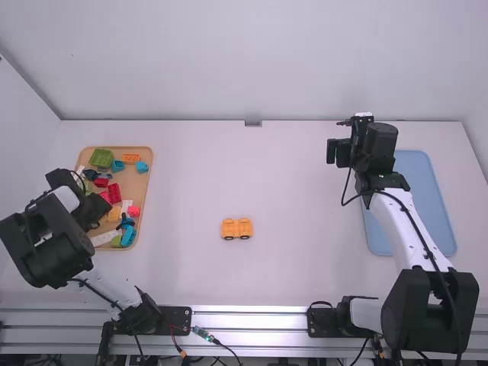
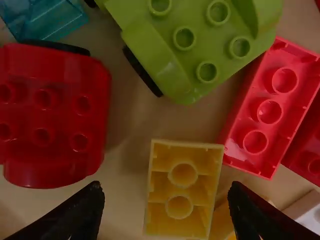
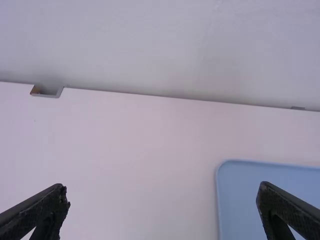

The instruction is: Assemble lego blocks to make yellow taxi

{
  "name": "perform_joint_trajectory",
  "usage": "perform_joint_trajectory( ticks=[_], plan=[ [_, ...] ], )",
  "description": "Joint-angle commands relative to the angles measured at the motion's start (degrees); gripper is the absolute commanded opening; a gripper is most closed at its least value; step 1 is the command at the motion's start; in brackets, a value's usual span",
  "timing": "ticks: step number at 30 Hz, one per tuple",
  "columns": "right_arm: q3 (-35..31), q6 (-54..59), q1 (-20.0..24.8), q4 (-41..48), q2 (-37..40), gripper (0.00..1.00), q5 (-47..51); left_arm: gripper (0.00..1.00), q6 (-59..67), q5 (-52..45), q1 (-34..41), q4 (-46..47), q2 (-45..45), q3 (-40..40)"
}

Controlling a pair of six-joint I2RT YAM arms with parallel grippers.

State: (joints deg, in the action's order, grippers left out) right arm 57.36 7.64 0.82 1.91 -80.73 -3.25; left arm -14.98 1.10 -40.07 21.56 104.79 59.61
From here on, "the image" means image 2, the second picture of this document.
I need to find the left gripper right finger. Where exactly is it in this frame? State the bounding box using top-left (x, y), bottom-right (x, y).
top-left (227, 181), bottom-right (320, 240)

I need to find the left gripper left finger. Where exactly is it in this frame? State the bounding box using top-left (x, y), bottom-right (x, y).
top-left (3, 181), bottom-right (106, 240)

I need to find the red toy brick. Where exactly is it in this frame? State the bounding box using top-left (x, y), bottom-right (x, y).
top-left (216, 36), bottom-right (320, 181)
top-left (281, 94), bottom-right (320, 188)

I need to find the pale yellow toy brick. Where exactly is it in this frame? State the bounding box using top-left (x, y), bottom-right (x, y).
top-left (142, 138), bottom-right (225, 237)

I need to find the tan tray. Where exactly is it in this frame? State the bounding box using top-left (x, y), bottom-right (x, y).
top-left (0, 0), bottom-right (320, 240)

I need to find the red wheeled toy base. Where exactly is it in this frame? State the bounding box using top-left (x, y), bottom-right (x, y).
top-left (0, 39), bottom-right (113, 190)

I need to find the green wheeled toy base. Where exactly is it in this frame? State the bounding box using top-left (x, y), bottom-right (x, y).
top-left (83, 0), bottom-right (285, 106)

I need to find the teal clear toy brick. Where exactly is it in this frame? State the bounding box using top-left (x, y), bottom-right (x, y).
top-left (0, 0), bottom-right (90, 42)

